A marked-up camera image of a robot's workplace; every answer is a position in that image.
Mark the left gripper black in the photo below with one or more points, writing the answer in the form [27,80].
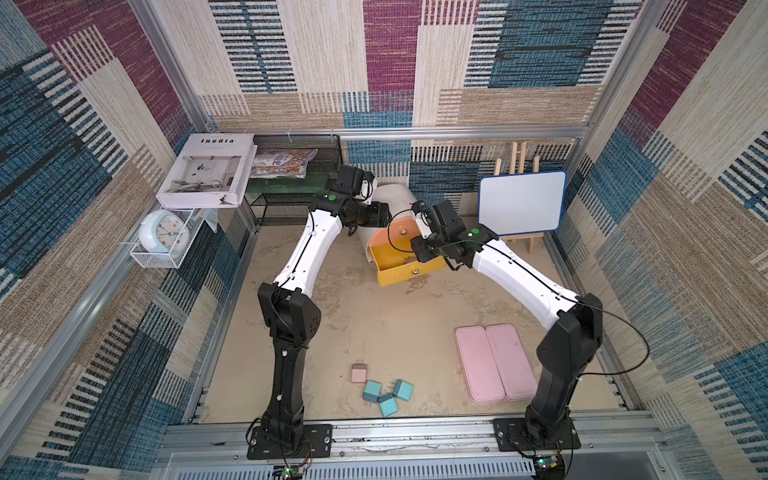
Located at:
[378,215]

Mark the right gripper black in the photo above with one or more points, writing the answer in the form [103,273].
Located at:
[424,249]

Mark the white round drawer cabinet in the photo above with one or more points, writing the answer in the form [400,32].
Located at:
[399,198]

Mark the yellow drawer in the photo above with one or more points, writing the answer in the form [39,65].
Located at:
[395,267]

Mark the pink plug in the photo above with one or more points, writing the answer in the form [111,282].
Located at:
[358,373]

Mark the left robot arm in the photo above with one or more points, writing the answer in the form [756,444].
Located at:
[291,315]

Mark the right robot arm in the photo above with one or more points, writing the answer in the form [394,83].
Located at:
[574,323]

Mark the green book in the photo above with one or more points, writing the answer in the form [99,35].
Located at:
[308,185]

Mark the blue framed whiteboard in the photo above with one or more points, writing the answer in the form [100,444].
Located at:
[552,193]

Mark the colourful snack bag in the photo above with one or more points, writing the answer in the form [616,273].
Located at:
[282,163]

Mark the wooden easel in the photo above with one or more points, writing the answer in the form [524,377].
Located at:
[509,202]

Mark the pink case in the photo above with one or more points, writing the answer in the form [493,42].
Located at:
[495,364]

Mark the blue plug right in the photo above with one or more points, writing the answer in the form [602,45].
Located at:
[403,390]

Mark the blue plug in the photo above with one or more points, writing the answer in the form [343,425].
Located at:
[388,405]
[403,390]
[372,391]

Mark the blue plug left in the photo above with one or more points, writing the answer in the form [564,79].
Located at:
[372,391]

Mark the white magazine box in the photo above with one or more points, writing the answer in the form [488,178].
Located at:
[211,171]

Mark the blue plug middle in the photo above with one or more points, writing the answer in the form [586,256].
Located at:
[388,405]

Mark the white alarm clock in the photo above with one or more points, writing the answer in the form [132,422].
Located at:
[164,232]

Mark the black wire shelf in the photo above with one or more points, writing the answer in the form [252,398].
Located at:
[292,209]

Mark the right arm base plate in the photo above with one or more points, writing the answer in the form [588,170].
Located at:
[518,434]

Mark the clear wire basket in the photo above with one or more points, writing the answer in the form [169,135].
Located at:
[195,220]

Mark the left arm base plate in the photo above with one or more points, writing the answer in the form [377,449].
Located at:
[314,441]

